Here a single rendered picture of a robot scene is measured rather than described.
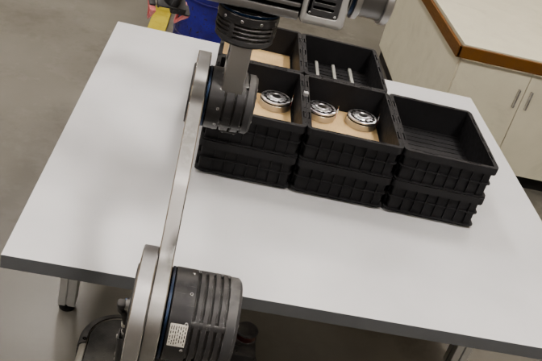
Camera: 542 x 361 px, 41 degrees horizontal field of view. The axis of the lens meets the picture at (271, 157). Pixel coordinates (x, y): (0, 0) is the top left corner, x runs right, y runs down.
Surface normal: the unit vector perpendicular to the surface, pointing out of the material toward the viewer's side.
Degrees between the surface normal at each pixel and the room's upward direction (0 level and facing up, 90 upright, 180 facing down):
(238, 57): 90
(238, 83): 90
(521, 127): 90
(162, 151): 0
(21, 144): 0
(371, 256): 0
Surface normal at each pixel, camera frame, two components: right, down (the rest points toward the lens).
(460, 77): 0.00, 0.50
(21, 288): 0.23, -0.84
